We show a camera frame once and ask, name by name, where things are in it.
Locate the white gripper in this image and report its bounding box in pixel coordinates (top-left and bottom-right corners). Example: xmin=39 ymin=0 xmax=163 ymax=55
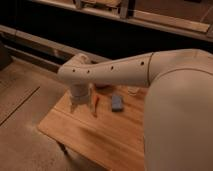
xmin=70 ymin=84 xmax=95 ymax=115

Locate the blue sponge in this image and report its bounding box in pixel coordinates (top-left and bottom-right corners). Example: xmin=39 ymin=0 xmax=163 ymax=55
xmin=111 ymin=95 xmax=123 ymax=112

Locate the white ceramic cup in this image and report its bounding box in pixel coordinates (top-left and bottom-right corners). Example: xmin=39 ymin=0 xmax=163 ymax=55
xmin=127 ymin=87 xmax=139 ymax=96

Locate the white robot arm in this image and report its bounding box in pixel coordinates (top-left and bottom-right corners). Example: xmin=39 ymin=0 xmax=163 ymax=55
xmin=58 ymin=49 xmax=213 ymax=171

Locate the red chili pepper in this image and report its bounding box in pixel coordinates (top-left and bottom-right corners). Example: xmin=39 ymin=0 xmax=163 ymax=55
xmin=92 ymin=95 xmax=99 ymax=117

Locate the dark purple ceramic bowl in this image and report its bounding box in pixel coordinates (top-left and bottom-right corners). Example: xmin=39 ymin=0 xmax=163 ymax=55
xmin=95 ymin=84 xmax=110 ymax=89

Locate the wooden table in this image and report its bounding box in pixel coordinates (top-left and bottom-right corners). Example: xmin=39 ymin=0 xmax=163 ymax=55
xmin=38 ymin=86 xmax=147 ymax=171

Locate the metal table leg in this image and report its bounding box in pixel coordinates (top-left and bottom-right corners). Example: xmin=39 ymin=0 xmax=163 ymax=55
xmin=56 ymin=141 xmax=68 ymax=155

